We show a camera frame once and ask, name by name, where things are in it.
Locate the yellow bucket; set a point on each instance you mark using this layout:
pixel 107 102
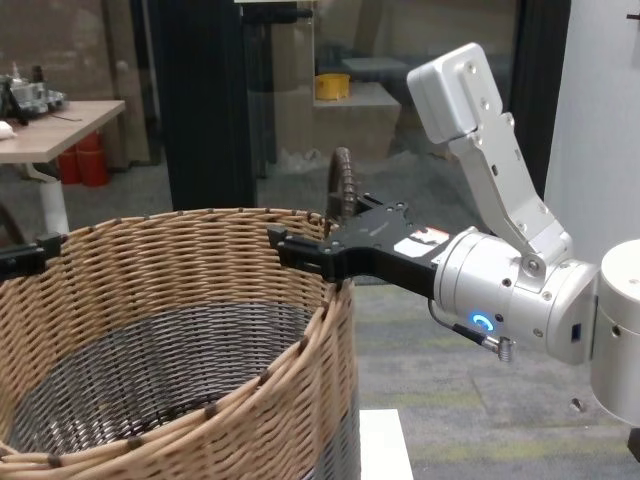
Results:
pixel 332 87

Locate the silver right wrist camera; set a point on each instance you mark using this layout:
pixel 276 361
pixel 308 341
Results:
pixel 460 90

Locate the red fire extinguisher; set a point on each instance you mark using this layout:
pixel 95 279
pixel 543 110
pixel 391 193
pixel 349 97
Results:
pixel 67 167
pixel 92 162

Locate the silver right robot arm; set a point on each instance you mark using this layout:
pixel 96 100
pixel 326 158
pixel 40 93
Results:
pixel 500 290

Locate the white crumpled cloth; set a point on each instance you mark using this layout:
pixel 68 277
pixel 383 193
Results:
pixel 6 131

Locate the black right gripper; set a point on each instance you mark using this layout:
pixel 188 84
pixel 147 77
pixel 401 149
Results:
pixel 385 245

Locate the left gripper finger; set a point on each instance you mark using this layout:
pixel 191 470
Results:
pixel 25 260

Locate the long light wood desk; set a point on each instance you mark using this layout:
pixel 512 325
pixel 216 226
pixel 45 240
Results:
pixel 60 130

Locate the wide black pillar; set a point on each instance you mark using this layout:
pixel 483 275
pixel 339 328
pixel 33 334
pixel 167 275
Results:
pixel 205 100

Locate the black door frame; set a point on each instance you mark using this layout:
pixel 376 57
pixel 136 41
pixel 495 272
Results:
pixel 545 75

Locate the tan wicker clothes basket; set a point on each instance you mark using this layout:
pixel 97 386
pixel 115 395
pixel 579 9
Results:
pixel 150 260

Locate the beige large box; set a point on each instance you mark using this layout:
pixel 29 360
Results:
pixel 360 130

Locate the electronics assembly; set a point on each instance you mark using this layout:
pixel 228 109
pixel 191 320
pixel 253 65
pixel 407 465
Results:
pixel 35 95

